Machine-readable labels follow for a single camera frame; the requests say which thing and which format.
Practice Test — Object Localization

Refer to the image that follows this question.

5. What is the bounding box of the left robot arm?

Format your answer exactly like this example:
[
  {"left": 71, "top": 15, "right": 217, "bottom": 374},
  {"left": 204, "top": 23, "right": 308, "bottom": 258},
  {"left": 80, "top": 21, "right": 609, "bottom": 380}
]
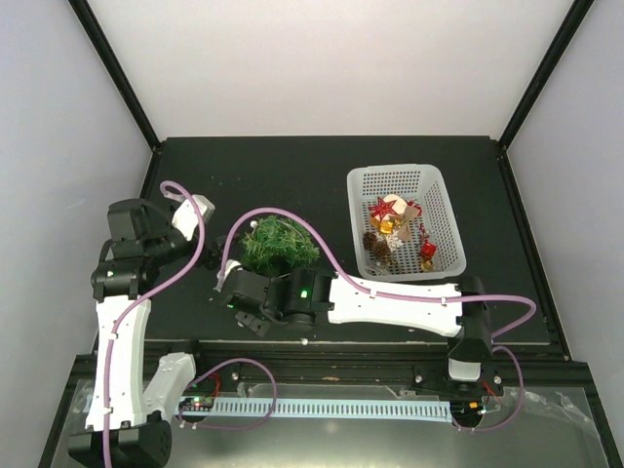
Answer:
[{"left": 68, "top": 195, "right": 215, "bottom": 467}]

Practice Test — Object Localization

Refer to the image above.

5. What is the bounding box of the red gift box ornament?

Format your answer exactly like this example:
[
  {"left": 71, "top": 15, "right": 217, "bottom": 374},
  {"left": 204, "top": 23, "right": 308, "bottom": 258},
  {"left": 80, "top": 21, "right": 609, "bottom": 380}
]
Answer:
[{"left": 420, "top": 241, "right": 437, "bottom": 259}]

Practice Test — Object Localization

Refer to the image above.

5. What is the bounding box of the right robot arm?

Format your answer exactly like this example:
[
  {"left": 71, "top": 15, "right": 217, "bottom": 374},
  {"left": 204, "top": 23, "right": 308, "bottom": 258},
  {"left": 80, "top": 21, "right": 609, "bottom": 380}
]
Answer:
[{"left": 220, "top": 262, "right": 492, "bottom": 393}]

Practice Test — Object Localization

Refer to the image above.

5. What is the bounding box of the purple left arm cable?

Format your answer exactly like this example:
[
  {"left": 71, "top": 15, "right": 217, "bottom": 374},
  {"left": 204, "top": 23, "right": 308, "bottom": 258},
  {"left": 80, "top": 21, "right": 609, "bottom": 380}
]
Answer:
[{"left": 99, "top": 179, "right": 279, "bottom": 468}]

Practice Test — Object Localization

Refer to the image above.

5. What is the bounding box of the white perforated plastic basket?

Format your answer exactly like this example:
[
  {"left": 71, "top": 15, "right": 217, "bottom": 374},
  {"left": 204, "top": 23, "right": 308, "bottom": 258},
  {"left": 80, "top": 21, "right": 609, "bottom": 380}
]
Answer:
[{"left": 347, "top": 164, "right": 466, "bottom": 282}]

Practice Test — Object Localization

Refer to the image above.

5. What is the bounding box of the black frame post left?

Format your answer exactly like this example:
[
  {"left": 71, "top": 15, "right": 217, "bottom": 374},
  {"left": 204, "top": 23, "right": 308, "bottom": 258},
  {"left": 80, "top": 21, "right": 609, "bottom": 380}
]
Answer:
[{"left": 68, "top": 0, "right": 161, "bottom": 150}]

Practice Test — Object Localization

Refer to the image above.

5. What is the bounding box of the black frame post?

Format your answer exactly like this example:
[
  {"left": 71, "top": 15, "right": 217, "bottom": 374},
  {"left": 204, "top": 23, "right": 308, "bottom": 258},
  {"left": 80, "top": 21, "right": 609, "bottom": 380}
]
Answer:
[
  {"left": 68, "top": 0, "right": 161, "bottom": 150},
  {"left": 498, "top": 0, "right": 595, "bottom": 150}
]

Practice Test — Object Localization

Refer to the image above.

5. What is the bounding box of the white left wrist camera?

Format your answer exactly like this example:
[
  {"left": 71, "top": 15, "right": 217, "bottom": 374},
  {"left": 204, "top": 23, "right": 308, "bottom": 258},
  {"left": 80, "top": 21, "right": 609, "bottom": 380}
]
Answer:
[{"left": 172, "top": 195, "right": 215, "bottom": 241}]

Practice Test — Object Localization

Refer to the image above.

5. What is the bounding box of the light blue cable duct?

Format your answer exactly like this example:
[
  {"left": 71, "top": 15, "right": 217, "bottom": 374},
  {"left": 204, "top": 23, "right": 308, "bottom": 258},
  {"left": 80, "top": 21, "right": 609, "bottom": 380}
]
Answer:
[{"left": 175, "top": 395, "right": 453, "bottom": 424}]

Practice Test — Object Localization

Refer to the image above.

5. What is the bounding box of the gold gift box ornament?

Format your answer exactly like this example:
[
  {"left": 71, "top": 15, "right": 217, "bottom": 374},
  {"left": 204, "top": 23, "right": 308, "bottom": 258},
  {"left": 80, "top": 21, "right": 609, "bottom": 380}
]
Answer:
[{"left": 378, "top": 220, "right": 395, "bottom": 235}]

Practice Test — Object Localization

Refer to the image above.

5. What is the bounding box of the gold bell ornament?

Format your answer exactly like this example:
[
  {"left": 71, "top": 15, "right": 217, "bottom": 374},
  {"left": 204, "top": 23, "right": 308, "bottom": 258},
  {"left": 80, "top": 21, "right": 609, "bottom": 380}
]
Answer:
[{"left": 420, "top": 259, "right": 435, "bottom": 272}]

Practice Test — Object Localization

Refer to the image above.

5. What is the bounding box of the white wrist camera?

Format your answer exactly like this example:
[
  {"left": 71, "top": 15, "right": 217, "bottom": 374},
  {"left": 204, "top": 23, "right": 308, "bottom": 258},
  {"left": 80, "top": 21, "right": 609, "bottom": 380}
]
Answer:
[
  {"left": 172, "top": 195, "right": 215, "bottom": 241},
  {"left": 214, "top": 259, "right": 242, "bottom": 293}
]

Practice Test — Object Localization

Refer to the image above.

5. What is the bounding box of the small green christmas tree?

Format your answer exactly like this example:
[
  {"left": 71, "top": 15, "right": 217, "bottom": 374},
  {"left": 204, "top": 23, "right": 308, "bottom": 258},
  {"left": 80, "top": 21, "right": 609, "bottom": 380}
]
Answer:
[{"left": 241, "top": 214, "right": 320, "bottom": 277}]

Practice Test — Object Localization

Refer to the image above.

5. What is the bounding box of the white snowflake ornament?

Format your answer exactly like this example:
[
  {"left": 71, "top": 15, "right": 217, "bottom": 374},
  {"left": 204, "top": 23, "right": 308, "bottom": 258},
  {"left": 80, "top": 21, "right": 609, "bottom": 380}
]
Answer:
[{"left": 385, "top": 233, "right": 404, "bottom": 253}]

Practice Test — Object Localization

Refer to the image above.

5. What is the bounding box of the burlap bow ornament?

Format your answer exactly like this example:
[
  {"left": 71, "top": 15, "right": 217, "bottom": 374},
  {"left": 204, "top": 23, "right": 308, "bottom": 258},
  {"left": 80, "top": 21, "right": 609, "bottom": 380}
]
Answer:
[{"left": 396, "top": 204, "right": 422, "bottom": 242}]

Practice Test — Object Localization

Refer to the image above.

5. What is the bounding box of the white round foam ornament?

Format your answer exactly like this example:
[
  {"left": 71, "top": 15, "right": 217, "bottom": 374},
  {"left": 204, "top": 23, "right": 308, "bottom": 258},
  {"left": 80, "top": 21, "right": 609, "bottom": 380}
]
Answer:
[{"left": 383, "top": 194, "right": 408, "bottom": 216}]

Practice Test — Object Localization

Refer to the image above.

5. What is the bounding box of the brown pine cone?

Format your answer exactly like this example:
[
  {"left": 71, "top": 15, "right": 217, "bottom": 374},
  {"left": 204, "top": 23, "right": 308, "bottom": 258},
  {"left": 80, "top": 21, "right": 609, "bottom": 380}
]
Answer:
[
  {"left": 362, "top": 232, "right": 378, "bottom": 251},
  {"left": 370, "top": 241, "right": 393, "bottom": 264}
]

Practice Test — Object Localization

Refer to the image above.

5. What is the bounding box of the red berry sprig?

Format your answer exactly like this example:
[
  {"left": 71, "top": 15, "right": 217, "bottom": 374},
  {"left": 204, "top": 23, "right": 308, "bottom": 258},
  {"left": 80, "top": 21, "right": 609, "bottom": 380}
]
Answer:
[{"left": 416, "top": 222, "right": 431, "bottom": 247}]

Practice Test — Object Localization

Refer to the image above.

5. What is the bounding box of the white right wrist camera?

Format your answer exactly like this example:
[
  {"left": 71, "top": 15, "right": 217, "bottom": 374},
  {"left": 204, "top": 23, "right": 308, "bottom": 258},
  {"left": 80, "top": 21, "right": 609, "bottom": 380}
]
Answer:
[{"left": 214, "top": 259, "right": 242, "bottom": 293}]

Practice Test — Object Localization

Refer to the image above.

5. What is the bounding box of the black frame post right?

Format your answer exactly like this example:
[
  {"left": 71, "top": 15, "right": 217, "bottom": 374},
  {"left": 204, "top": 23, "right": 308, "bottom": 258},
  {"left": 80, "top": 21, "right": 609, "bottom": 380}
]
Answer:
[{"left": 498, "top": 0, "right": 595, "bottom": 150}]

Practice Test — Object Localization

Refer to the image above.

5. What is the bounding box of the red star tree topper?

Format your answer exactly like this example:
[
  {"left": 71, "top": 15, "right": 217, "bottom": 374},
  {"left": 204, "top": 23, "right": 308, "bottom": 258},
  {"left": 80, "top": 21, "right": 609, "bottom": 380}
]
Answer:
[{"left": 369, "top": 197, "right": 390, "bottom": 222}]

